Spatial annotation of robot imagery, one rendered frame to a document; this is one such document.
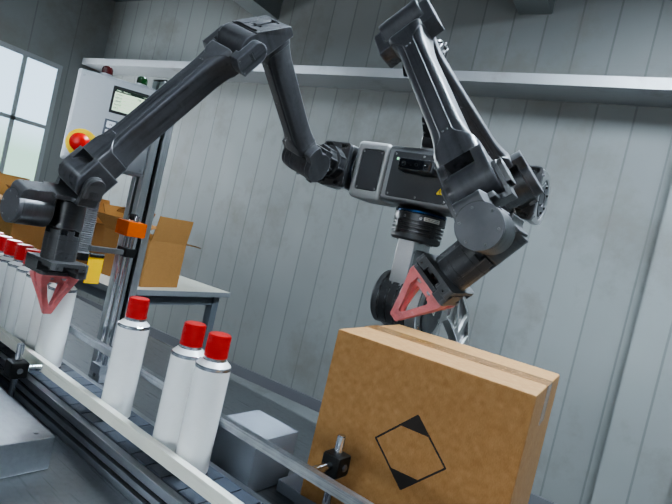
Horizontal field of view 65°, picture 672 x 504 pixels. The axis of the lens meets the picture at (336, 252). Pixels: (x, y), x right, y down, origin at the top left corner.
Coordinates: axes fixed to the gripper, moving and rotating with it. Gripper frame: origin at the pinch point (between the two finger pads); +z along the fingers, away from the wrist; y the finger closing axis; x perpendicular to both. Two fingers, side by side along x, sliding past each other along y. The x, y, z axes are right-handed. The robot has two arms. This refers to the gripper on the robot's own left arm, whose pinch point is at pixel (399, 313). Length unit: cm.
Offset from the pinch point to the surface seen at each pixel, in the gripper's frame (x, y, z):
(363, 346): -0.1, -3.2, 8.9
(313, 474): 11.7, 10.4, 17.8
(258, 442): 4.1, 9.3, 24.3
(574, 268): -15, -260, -10
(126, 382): -16.5, 9.8, 42.3
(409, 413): 11.6, -3.1, 8.3
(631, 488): 89, -239, 37
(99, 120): -70, 1, 31
